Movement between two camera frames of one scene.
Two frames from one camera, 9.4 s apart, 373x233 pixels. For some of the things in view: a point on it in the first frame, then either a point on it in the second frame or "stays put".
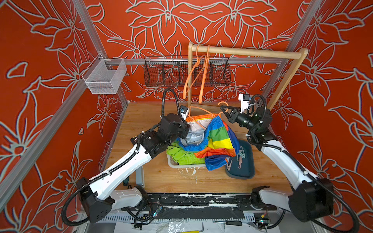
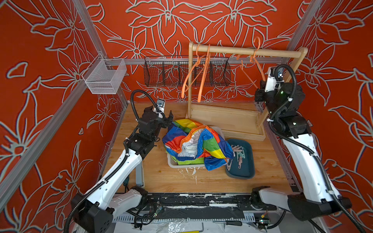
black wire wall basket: (163, 71) stays put
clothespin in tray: (228, 166) stays put
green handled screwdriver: (126, 181) stays put
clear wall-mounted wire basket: (104, 76) stays put
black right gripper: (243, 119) to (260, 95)
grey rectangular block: (140, 176) stays put
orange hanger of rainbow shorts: (192, 117) to (253, 58)
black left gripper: (186, 129) to (167, 121)
